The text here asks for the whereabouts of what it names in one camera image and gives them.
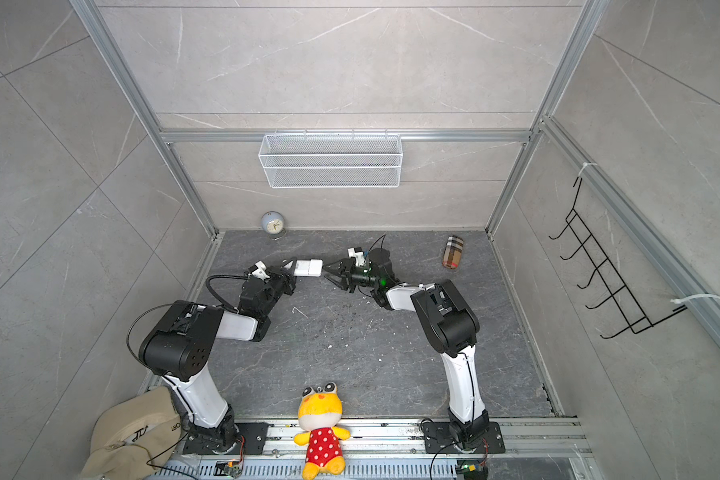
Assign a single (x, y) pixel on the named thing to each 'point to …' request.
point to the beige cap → (133, 439)
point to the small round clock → (273, 223)
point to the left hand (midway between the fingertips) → (299, 251)
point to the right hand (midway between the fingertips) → (323, 270)
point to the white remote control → (308, 267)
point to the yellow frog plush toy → (320, 411)
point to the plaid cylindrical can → (452, 253)
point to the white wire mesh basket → (330, 161)
